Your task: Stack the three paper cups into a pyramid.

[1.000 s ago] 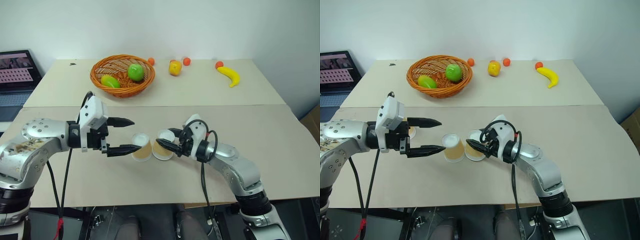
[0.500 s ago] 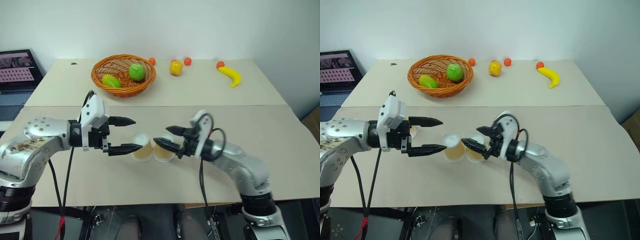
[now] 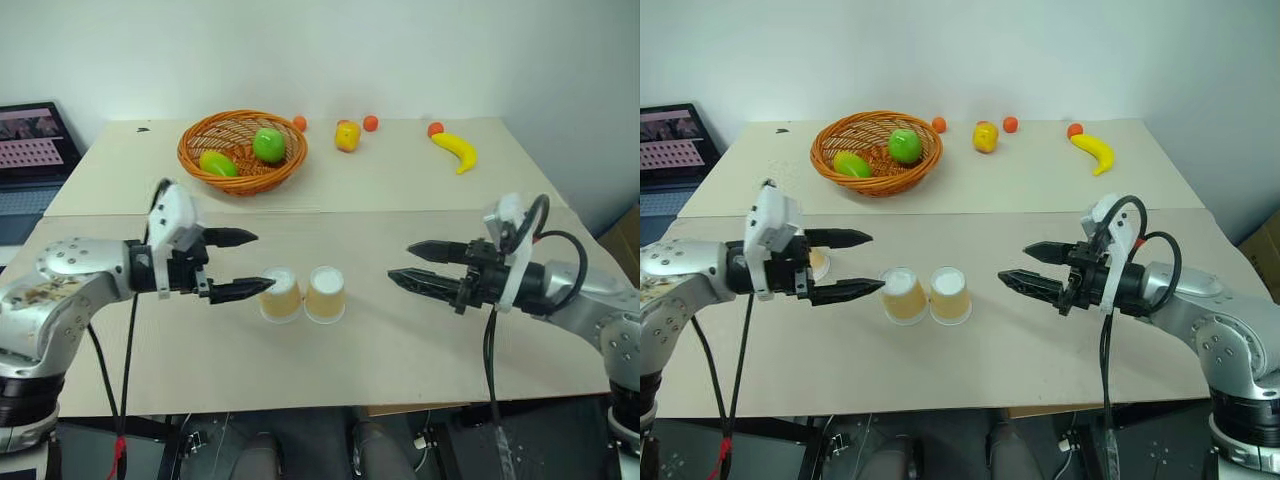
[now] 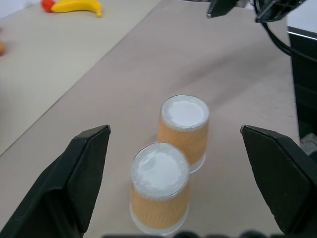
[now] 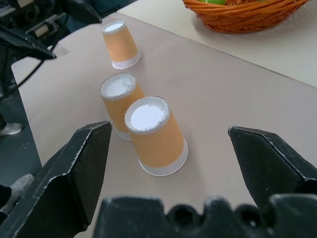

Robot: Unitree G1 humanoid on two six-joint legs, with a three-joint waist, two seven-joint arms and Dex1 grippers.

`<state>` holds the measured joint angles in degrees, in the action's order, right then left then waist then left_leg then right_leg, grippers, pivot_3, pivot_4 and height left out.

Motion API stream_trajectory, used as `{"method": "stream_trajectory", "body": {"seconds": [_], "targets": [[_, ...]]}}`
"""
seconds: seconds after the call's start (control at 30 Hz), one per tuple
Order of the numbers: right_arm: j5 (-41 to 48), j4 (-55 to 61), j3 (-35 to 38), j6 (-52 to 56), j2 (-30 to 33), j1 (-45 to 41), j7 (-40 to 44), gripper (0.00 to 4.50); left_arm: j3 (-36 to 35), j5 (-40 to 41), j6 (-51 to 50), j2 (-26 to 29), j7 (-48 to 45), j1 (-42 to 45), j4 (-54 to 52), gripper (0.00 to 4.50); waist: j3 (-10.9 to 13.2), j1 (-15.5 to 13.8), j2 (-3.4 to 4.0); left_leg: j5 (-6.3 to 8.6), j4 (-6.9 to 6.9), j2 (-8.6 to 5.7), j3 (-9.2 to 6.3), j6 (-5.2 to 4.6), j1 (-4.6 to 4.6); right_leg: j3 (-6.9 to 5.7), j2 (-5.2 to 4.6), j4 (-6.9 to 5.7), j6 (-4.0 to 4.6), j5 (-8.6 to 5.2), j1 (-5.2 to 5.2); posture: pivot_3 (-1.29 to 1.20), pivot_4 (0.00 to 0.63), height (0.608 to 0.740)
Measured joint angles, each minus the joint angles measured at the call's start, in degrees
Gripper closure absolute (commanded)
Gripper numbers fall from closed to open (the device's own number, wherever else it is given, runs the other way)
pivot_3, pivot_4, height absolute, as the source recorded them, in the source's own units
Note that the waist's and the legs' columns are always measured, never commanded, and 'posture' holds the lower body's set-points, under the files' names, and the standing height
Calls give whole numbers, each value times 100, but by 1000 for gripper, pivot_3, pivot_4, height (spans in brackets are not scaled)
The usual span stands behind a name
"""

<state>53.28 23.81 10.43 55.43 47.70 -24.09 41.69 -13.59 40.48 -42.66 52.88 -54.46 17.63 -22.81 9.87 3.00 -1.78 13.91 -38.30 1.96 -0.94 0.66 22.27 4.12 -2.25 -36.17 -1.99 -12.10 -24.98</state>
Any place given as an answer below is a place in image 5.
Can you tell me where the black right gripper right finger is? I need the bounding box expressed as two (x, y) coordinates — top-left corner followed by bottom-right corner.
(227, 126), (317, 209)

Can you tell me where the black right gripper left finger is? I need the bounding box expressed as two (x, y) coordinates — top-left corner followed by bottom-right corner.
(0, 120), (113, 238)

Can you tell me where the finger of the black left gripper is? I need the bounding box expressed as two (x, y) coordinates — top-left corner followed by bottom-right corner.
(0, 24), (57, 60)
(64, 0), (103, 24)

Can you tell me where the clear tape piece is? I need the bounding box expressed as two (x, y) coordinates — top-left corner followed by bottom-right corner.
(53, 45), (70, 57)

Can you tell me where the white sneaker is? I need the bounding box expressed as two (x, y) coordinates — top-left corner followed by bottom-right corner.
(0, 122), (24, 137)
(0, 173), (35, 217)

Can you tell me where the orange ribbed paper cup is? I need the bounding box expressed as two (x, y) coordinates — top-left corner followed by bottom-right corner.
(124, 96), (189, 177)
(100, 72), (146, 141)
(101, 19), (142, 69)

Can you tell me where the orange wicker basket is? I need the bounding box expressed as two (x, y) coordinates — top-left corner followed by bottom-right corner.
(182, 0), (310, 34)

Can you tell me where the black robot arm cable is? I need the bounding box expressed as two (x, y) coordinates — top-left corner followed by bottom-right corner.
(9, 59), (43, 88)

